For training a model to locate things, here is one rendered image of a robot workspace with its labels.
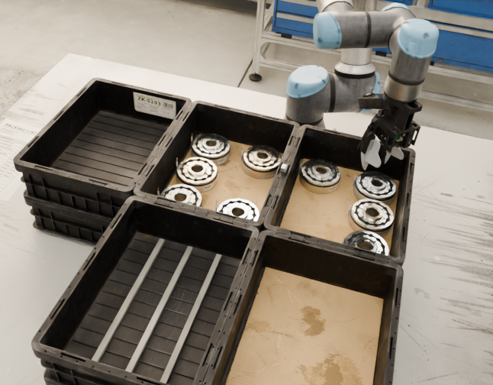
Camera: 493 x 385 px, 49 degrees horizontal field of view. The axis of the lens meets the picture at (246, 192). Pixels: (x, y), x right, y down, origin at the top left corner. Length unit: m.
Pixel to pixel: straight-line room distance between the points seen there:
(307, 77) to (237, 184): 0.40
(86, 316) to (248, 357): 0.33
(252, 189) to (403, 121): 0.41
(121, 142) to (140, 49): 2.20
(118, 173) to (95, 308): 0.41
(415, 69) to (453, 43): 2.03
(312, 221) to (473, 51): 2.05
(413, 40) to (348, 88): 0.51
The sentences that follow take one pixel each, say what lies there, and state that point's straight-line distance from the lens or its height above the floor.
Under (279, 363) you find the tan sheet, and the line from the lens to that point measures 1.08.
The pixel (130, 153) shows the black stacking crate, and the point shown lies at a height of 0.83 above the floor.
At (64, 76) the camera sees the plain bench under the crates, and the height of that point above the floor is 0.70.
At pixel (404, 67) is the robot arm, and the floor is 1.23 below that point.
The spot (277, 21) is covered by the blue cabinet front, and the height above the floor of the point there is 0.39.
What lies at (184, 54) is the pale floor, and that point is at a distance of 3.62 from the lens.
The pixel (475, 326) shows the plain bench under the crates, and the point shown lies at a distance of 1.42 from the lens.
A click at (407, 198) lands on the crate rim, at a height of 0.92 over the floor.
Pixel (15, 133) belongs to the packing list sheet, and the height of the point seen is 0.70.
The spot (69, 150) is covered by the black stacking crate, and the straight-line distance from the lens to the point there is 1.52.
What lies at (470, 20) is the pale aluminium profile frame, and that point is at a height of 0.60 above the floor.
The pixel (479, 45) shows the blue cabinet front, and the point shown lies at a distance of 3.19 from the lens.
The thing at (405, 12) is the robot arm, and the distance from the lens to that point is 1.24.
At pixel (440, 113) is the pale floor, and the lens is 3.42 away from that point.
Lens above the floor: 1.76
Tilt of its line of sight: 43 degrees down
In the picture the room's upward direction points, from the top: 5 degrees clockwise
